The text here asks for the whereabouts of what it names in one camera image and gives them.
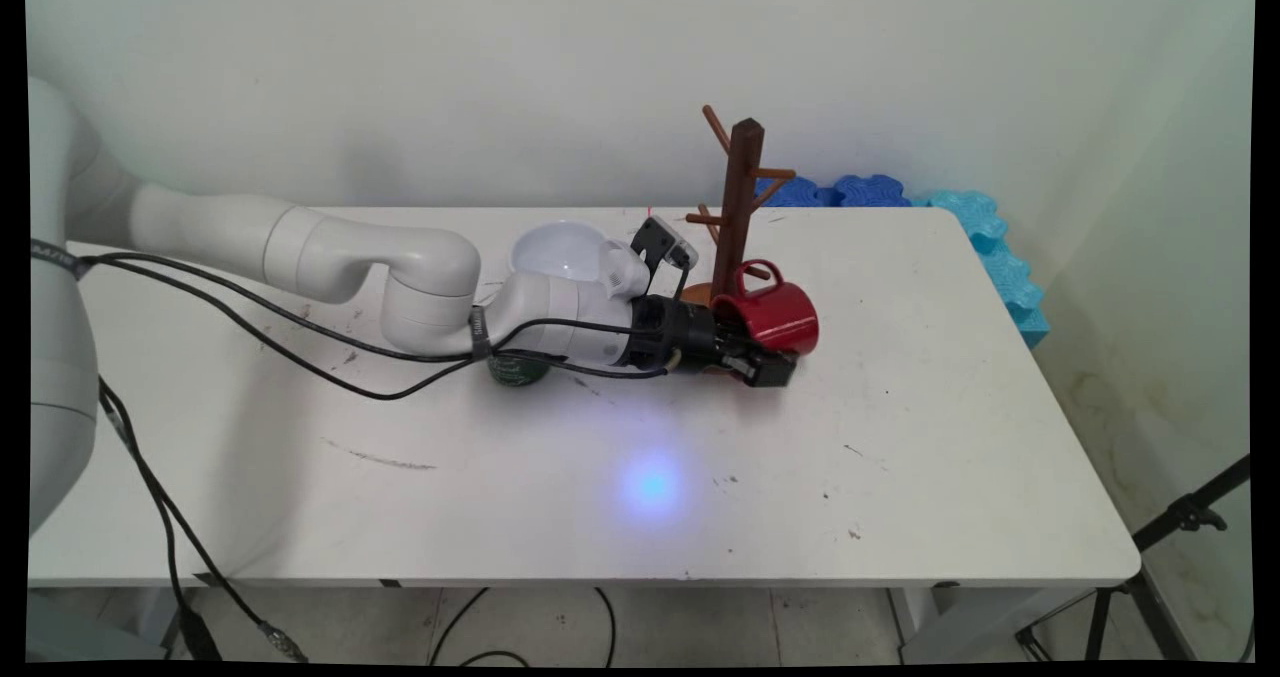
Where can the blue bowl white inside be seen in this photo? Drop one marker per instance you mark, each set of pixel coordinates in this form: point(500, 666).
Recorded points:
point(560, 252)

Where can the light blue foam mat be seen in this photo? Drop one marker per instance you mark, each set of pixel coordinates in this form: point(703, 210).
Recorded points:
point(1005, 267)

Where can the black tripod stand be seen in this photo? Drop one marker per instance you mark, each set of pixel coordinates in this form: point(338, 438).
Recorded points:
point(1180, 517)

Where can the dark blue foam mat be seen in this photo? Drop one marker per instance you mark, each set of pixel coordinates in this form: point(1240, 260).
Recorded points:
point(850, 192)

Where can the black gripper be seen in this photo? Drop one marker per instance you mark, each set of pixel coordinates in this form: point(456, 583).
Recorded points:
point(675, 337)

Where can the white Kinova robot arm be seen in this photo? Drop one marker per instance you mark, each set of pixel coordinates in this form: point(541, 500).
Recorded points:
point(330, 252)

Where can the dark green enamel mug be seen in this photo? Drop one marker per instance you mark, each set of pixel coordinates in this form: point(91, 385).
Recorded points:
point(515, 372)

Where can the red enamel mug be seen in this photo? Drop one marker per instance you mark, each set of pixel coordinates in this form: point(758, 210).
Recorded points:
point(780, 317)

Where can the brown wooden mug tree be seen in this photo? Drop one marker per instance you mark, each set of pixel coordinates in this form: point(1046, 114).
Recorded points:
point(742, 192)

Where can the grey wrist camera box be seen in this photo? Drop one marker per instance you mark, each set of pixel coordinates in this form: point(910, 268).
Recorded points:
point(662, 242)

